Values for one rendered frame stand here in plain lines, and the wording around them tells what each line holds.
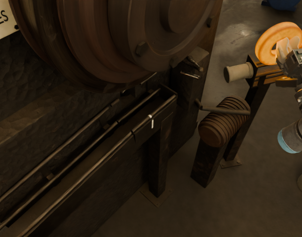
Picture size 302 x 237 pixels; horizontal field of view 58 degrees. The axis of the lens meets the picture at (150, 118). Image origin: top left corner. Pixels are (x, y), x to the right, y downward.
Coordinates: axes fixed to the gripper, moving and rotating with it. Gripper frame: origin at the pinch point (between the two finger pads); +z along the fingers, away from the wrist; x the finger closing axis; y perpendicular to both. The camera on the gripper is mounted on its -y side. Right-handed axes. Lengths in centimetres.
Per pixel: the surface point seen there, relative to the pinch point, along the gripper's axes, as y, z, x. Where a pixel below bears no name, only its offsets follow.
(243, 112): -19.0, -16.4, 12.0
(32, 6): 45, -19, 67
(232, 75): -9.6, -5.4, 15.8
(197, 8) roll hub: 36, -14, 41
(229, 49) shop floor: -101, 64, -36
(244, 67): -8.7, -3.3, 10.9
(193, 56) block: 2.0, -2.4, 31.9
